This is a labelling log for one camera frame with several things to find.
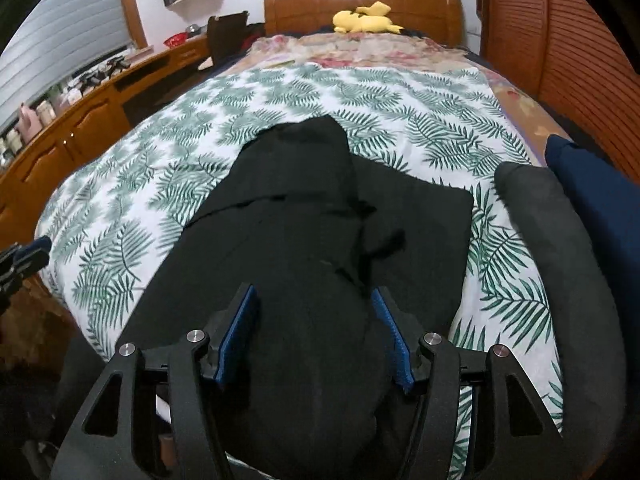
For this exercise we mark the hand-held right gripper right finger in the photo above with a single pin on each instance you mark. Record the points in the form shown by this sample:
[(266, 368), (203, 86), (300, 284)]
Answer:
[(395, 347)]

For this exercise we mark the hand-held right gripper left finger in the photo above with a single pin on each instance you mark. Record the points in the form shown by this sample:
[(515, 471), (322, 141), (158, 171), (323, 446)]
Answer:
[(245, 332)]

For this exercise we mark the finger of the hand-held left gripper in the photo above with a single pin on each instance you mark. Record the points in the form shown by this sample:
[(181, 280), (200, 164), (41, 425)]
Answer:
[(32, 249), (20, 276)]

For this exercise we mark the black shirt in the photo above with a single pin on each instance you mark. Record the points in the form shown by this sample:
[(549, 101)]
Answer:
[(300, 240)]

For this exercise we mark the row of bottles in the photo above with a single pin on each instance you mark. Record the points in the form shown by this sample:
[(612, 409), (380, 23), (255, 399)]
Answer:
[(35, 115)]

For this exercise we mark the wooden desk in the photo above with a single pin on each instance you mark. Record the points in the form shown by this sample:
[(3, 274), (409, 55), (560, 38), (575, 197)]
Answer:
[(85, 125)]

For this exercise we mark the wooden bed with leaf quilt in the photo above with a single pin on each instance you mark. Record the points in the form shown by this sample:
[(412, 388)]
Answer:
[(175, 160)]

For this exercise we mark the grey folded cloth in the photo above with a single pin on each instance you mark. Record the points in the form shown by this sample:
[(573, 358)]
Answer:
[(565, 270)]

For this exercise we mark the dark desk clutter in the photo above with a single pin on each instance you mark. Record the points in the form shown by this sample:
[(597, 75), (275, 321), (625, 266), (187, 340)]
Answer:
[(100, 71)]

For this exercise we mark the navy folded cloth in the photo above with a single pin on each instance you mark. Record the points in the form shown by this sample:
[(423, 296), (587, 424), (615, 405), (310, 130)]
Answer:
[(605, 210)]

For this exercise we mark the red basket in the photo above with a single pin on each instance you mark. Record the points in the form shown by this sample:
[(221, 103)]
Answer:
[(176, 40)]

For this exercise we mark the dark brown chair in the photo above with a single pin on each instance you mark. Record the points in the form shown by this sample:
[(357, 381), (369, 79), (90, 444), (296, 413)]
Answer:
[(225, 35)]

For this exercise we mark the red garment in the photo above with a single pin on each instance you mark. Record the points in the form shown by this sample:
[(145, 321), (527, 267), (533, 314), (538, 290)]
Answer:
[(252, 37)]

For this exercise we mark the floral quilt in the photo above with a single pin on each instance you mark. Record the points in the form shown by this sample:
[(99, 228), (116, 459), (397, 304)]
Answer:
[(380, 50)]

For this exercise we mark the yellow plush toy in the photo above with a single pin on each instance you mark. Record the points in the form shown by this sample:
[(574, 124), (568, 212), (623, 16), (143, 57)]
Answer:
[(367, 21)]

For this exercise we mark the wooden headboard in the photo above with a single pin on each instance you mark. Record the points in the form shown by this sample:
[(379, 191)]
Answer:
[(310, 7)]

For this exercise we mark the wooden slatted wardrobe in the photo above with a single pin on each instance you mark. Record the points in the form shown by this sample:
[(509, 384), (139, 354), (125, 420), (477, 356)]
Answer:
[(565, 35)]

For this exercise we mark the window with wooden frame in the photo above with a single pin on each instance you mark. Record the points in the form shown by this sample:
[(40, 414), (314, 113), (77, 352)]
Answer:
[(75, 25)]

